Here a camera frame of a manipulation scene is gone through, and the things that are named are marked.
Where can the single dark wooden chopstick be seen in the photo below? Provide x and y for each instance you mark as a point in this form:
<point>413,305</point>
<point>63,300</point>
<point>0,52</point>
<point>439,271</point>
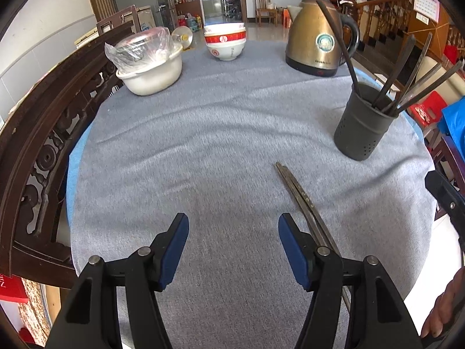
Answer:
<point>304,195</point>
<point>298,197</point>

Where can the metal kitchen rack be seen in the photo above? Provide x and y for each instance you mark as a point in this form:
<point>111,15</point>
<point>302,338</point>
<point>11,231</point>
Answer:
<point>232,2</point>

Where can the light wooden chair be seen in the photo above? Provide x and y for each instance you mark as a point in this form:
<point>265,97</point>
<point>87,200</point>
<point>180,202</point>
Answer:
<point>263,5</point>

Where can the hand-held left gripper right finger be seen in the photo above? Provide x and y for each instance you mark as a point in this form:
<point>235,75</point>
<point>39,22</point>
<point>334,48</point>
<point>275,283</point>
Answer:
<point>294,254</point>

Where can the small white stool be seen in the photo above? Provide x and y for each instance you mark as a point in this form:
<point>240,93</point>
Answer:
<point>381,78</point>

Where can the white chest freezer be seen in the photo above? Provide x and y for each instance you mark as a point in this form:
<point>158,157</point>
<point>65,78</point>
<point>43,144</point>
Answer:
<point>143,20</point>

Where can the golden electric kettle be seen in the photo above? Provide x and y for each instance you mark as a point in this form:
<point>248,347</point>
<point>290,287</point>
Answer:
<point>312,40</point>

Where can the wall calendar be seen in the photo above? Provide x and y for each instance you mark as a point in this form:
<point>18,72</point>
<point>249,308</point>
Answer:
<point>427,2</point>

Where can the orange box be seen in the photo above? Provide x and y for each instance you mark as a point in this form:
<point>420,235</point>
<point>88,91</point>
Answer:
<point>286,17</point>

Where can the blue table cover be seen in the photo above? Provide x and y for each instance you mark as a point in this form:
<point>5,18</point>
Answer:
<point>74,167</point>

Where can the grey tablecloth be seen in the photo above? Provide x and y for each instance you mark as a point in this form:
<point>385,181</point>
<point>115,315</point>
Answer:
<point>203,145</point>

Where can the red and white bowl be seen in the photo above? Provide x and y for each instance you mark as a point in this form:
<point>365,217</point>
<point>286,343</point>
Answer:
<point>225,38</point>
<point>226,51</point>

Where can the clear plastic bag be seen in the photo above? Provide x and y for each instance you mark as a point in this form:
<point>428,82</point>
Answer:
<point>141,47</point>

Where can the red plastic chair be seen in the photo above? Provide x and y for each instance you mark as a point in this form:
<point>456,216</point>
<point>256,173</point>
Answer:
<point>430,111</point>

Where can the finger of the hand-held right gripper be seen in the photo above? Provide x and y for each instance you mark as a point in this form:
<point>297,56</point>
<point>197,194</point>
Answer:
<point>441,192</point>

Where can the wooden door with curtain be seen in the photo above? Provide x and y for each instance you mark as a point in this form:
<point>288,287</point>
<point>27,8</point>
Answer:
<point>98,0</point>

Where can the white round heater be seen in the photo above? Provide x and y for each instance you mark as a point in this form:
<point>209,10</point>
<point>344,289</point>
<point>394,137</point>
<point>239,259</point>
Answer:
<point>183,37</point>

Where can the plastic water jug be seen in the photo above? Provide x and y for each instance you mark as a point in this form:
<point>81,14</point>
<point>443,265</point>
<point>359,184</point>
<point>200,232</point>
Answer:
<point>192,21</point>

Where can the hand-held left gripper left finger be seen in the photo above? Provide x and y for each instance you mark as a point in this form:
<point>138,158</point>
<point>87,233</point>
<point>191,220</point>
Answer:
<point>174,254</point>

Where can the blue cloth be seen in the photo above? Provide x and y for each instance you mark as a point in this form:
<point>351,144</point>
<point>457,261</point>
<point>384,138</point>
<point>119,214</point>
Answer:
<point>454,123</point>

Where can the wooden stair railing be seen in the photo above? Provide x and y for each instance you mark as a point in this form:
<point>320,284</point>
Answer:
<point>385,18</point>

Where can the red paper bag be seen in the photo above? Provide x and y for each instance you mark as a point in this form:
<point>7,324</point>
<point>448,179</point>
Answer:
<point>12,289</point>

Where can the person's right hand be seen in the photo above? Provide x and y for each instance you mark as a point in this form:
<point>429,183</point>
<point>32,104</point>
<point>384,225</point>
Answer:
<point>447,309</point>

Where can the dark grey chopstick holder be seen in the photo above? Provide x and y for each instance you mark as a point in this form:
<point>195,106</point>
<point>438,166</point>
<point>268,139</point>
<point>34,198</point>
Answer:
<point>359,134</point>

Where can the dark wooden chair backrest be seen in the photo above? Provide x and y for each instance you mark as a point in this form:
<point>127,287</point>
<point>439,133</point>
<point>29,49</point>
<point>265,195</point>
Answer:
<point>109,20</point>

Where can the bunch of dark chopsticks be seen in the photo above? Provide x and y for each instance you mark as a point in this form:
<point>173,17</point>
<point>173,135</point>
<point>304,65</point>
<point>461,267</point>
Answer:
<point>417,96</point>

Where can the carved dark wooden bench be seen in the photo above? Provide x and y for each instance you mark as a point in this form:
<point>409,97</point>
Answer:
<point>32,145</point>

